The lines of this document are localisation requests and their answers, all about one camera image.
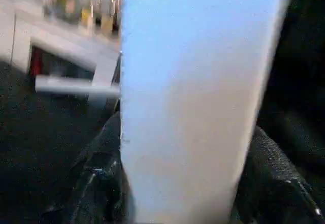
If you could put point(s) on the red bottle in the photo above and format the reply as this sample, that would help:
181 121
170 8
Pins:
36 61

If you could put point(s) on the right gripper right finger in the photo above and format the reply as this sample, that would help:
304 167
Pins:
274 183

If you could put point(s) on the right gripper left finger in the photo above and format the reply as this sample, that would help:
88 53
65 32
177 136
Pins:
101 183

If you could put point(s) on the white sideboard cabinet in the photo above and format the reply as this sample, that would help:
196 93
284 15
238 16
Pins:
63 43

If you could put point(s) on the black work mat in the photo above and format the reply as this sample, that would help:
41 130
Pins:
38 132

